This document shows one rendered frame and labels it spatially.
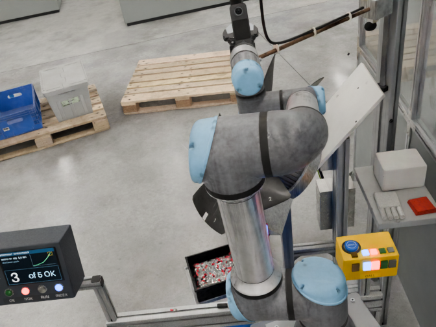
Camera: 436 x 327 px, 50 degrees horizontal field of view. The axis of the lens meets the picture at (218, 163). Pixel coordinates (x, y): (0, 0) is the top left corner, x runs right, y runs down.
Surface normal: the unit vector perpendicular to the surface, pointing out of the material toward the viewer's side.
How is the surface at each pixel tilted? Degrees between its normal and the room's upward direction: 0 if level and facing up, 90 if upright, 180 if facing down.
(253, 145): 56
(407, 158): 0
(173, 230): 1
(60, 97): 95
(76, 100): 95
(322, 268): 5
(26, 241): 15
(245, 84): 90
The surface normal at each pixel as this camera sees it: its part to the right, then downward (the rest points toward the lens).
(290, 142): 0.22, -0.02
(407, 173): 0.02, 0.58
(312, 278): -0.06, -0.82
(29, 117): 0.35, 0.51
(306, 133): 0.52, -0.20
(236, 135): -0.21, -0.33
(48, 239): -0.14, -0.93
